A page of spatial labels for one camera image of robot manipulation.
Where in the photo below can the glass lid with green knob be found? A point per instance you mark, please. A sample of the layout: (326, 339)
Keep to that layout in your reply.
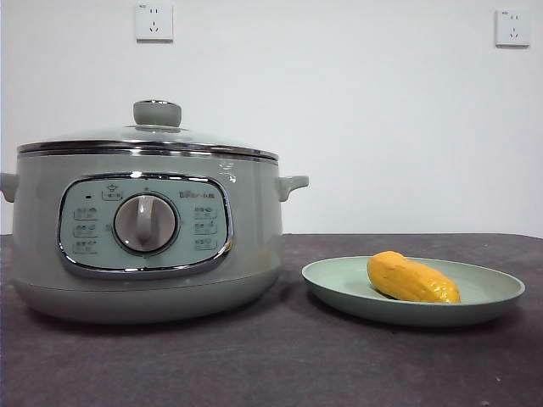
(157, 113)

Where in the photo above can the yellow corn cob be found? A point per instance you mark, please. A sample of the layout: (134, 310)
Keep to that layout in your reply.
(407, 277)

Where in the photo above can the pale green electric steamer pot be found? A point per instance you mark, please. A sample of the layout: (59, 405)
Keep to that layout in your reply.
(254, 254)

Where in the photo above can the pale green round plate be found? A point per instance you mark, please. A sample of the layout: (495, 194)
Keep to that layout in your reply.
(339, 280)

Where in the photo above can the white wall socket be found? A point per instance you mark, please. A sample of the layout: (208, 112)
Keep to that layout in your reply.
(513, 27)
(155, 23)

